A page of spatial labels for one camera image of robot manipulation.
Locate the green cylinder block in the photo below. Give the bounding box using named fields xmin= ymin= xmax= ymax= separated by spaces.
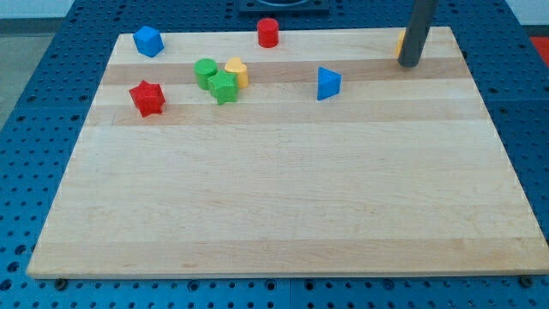
xmin=194 ymin=58 xmax=218 ymax=90

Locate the blue cube block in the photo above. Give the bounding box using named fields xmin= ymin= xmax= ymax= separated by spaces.
xmin=132 ymin=26 xmax=165 ymax=58

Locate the yellow block behind rod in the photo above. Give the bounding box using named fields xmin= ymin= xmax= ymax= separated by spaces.
xmin=395 ymin=30 xmax=406 ymax=58

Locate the blue triangle block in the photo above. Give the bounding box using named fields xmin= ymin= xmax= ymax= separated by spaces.
xmin=317 ymin=67 xmax=341 ymax=100

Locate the red star block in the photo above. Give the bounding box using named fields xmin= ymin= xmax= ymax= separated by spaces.
xmin=129 ymin=80 xmax=166 ymax=118

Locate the green star block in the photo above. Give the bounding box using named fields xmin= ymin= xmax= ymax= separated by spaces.
xmin=208 ymin=70 xmax=238 ymax=105

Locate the wooden board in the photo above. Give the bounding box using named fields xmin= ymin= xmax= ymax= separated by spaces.
xmin=27 ymin=27 xmax=548 ymax=279

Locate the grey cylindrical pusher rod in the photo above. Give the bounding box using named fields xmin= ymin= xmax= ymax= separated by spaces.
xmin=398 ymin=0 xmax=438 ymax=69

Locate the yellow heart block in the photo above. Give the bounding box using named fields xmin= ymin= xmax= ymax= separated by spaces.
xmin=225 ymin=57 xmax=249 ymax=88

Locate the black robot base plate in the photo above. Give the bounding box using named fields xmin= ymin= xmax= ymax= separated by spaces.
xmin=236 ymin=0 xmax=330 ymax=14

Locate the red cylinder block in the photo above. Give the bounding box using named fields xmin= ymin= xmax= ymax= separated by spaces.
xmin=256 ymin=18 xmax=279 ymax=48

